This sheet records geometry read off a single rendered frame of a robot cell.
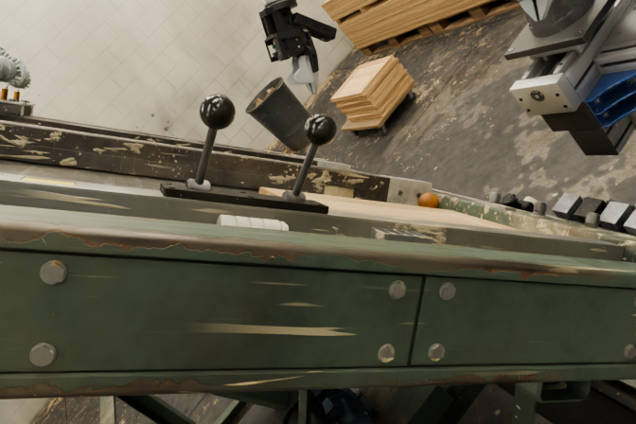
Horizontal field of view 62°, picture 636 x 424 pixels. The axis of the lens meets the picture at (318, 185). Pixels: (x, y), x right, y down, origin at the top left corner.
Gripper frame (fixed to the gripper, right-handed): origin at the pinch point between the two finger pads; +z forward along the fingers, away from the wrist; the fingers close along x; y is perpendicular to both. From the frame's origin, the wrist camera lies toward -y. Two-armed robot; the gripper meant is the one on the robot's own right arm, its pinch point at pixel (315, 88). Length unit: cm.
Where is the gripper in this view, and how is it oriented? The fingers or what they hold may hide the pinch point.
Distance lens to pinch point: 125.7
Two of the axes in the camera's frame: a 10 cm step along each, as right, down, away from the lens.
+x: 4.6, 0.4, -8.9
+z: 3.0, 9.4, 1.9
